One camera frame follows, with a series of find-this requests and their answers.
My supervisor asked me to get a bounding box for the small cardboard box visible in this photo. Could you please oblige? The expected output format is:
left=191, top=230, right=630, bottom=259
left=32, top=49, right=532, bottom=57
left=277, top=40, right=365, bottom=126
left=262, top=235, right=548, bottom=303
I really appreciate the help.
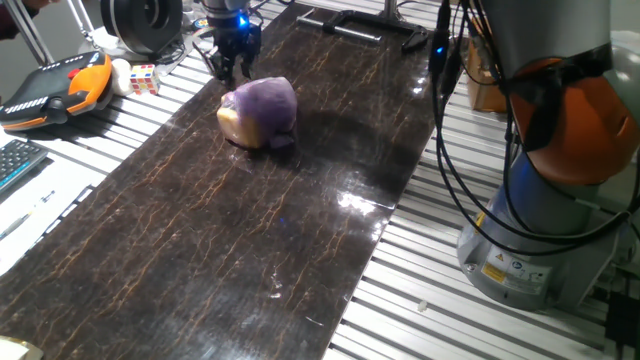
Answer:
left=467, top=19, right=509, bottom=114

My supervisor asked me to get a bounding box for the orange black teach pendant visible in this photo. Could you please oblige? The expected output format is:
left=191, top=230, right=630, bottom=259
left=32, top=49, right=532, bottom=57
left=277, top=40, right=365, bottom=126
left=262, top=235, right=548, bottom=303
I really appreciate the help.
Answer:
left=0, top=50, right=115, bottom=132

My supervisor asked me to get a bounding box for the pen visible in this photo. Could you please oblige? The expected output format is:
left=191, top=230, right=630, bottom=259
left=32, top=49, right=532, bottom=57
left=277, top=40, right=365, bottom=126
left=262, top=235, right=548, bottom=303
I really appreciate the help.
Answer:
left=0, top=189, right=56, bottom=242

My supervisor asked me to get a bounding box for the black computer keyboard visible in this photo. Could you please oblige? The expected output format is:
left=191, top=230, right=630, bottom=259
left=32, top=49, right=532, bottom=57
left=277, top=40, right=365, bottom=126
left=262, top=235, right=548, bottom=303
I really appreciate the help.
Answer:
left=0, top=138, right=50, bottom=194

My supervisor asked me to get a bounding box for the Rubik's cube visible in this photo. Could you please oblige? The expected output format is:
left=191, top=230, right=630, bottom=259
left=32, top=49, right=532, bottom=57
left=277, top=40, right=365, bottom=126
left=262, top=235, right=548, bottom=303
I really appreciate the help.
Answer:
left=129, top=63, right=161, bottom=96

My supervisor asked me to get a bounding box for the upright aluminium pole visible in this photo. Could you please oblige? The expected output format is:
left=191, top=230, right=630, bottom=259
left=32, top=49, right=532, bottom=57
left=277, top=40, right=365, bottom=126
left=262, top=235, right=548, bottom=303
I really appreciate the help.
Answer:
left=2, top=0, right=54, bottom=66

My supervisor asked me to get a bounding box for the black round spool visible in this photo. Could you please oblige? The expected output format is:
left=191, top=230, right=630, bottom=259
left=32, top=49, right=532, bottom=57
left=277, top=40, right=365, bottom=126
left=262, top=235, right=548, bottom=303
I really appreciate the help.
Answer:
left=99, top=0, right=184, bottom=57

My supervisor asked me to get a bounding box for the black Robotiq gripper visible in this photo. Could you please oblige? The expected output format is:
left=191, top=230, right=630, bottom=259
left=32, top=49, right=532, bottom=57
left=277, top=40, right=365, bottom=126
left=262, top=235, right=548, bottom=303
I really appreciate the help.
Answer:
left=208, top=12, right=264, bottom=90

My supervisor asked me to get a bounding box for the dark brown marble mat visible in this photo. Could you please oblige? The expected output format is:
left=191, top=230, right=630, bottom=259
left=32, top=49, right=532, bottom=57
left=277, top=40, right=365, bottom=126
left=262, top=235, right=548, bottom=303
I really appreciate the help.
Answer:
left=0, top=2, right=442, bottom=360

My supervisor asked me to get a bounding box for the purple plastic bag of things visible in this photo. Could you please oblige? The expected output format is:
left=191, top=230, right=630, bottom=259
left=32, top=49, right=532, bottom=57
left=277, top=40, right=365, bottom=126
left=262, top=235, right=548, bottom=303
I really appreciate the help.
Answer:
left=216, top=75, right=299, bottom=151

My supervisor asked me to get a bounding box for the forearm in dark red sleeve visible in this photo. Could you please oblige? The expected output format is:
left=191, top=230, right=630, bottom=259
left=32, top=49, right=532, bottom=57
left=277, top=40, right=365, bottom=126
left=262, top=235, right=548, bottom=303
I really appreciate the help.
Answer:
left=0, top=3, right=39, bottom=42

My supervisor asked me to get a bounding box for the white egg-shaped object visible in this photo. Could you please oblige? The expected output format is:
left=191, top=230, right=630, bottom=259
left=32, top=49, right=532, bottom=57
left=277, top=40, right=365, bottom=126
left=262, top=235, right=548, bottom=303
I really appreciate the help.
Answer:
left=110, top=58, right=134, bottom=97

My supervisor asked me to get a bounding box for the white paper sheet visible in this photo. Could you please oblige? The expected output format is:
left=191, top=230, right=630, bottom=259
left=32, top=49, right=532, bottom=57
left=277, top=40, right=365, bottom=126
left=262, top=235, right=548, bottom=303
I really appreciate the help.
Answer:
left=0, top=158, right=97, bottom=277

